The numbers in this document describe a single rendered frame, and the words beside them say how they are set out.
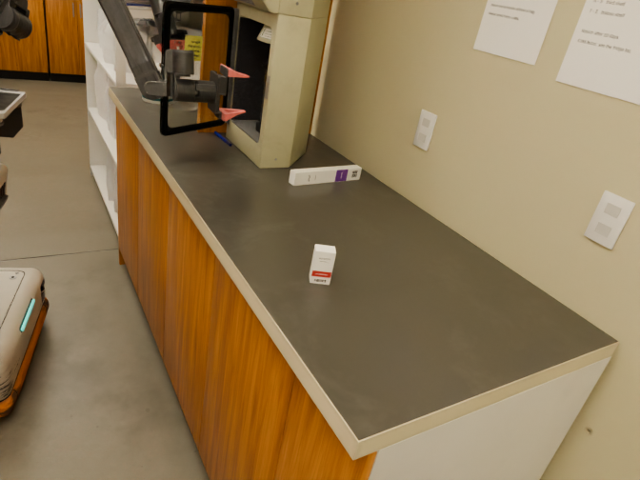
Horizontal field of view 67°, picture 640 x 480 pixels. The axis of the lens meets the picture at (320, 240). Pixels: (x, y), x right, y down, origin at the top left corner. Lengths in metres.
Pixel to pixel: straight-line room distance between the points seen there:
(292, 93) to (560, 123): 0.78
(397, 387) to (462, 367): 0.15
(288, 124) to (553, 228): 0.85
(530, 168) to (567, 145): 0.11
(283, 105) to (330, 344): 0.91
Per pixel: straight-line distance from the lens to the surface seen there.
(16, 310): 2.11
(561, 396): 1.21
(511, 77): 1.42
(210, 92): 1.38
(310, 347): 0.89
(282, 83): 1.59
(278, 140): 1.64
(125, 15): 1.39
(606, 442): 1.41
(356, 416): 0.80
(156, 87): 1.35
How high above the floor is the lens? 1.51
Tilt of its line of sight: 27 degrees down
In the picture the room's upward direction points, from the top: 11 degrees clockwise
